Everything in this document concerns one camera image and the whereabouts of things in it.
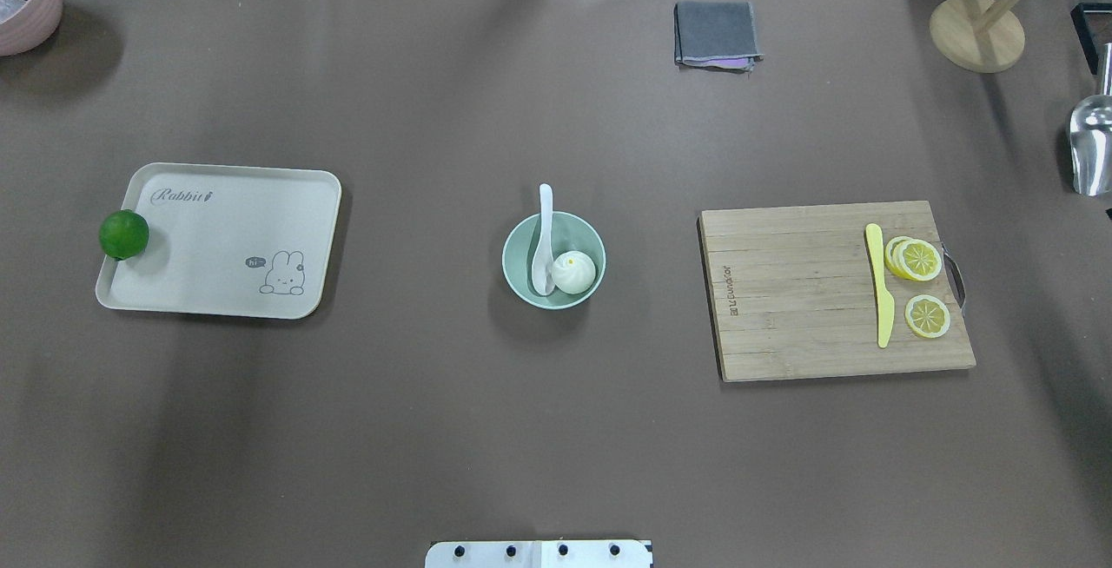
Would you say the lemon slice single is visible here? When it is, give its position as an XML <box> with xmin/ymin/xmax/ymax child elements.
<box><xmin>903</xmin><ymin>293</ymin><xmax>950</xmax><ymax>339</ymax></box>

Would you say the metal scoop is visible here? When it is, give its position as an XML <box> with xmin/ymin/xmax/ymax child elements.
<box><xmin>1069</xmin><ymin>44</ymin><xmax>1111</xmax><ymax>197</ymax></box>

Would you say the grey folded cloth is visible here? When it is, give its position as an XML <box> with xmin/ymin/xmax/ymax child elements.
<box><xmin>672</xmin><ymin>1</ymin><xmax>764</xmax><ymax>72</ymax></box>

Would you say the bamboo cutting board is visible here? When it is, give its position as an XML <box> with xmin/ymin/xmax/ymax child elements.
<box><xmin>698</xmin><ymin>201</ymin><xmax>976</xmax><ymax>382</ymax></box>

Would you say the pink bowl with ice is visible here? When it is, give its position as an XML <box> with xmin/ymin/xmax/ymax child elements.
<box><xmin>1</xmin><ymin>0</ymin><xmax>63</xmax><ymax>56</ymax></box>

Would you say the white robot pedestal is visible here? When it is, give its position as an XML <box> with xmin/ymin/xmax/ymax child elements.
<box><xmin>424</xmin><ymin>539</ymin><xmax>654</xmax><ymax>567</ymax></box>

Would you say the green lime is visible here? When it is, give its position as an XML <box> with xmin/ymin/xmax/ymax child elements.
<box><xmin>98</xmin><ymin>209</ymin><xmax>150</xmax><ymax>261</ymax></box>

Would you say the yellow plastic knife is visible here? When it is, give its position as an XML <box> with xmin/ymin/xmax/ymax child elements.
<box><xmin>864</xmin><ymin>223</ymin><xmax>895</xmax><ymax>349</ymax></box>

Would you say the mint green bowl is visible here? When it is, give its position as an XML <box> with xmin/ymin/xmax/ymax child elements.
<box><xmin>502</xmin><ymin>211</ymin><xmax>607</xmax><ymax>310</ymax></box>

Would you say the wooden mug tree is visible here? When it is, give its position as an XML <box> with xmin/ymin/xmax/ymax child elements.
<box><xmin>929</xmin><ymin>0</ymin><xmax>1025</xmax><ymax>74</ymax></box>

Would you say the lemon slice stack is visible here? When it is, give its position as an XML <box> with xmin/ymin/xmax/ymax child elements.
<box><xmin>884</xmin><ymin>235</ymin><xmax>943</xmax><ymax>282</ymax></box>

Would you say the cream rabbit tray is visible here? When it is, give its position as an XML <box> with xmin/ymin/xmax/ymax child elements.
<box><xmin>96</xmin><ymin>162</ymin><xmax>342</xmax><ymax>320</ymax></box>

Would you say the white ceramic spoon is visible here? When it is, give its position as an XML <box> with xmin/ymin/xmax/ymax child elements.
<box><xmin>532</xmin><ymin>183</ymin><xmax>555</xmax><ymax>296</ymax></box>

